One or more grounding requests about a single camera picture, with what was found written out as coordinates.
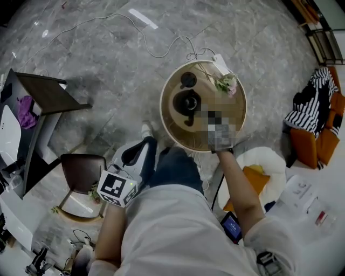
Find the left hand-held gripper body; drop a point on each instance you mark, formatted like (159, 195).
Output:
(114, 187)

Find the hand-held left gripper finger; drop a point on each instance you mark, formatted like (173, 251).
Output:
(126, 153)
(138, 157)

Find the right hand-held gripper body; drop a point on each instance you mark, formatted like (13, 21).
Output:
(221, 137)

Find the black kettle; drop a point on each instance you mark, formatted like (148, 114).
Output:
(180, 103)

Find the person's left forearm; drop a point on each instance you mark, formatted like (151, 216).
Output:
(110, 234)

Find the person's right forearm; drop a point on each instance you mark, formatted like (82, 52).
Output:
(240, 194)

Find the black kettle lid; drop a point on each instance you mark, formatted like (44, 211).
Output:
(188, 80)

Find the person's left white shoe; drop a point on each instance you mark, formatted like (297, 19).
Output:
(147, 130)

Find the round glass-top side table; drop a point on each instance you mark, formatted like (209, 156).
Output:
(237, 113)

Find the brown seat chair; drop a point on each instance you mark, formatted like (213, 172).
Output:
(81, 172)

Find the round beige table base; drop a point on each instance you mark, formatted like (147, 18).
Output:
(176, 126)

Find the small yellow cushion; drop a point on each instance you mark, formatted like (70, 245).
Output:
(256, 168)

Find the white round beanbag chair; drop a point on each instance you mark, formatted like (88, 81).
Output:
(269, 161)

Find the pink flower bunch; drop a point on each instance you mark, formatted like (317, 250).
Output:
(227, 83)

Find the orange square cushion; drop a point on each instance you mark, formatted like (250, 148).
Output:
(258, 179)

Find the white power strip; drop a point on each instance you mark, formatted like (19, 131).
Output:
(221, 63)

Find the person's white shirt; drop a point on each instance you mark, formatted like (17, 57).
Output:
(175, 237)

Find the black tablet with blue screen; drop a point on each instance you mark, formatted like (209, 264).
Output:
(231, 227)

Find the white plastic bag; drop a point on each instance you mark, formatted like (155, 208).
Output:
(293, 196)

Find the black and white striped blanket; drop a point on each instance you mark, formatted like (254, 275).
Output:
(312, 105)

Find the dark desk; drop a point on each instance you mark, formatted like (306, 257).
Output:
(48, 94)

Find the orange armchair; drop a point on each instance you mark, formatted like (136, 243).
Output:
(326, 145)

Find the purple cloth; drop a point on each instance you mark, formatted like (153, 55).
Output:
(27, 113)

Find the white oval device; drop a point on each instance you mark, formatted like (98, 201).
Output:
(9, 134)

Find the clear water dispenser bottle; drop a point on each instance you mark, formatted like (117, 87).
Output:
(323, 215)

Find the black metal shelf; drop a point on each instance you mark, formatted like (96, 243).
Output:
(323, 40)

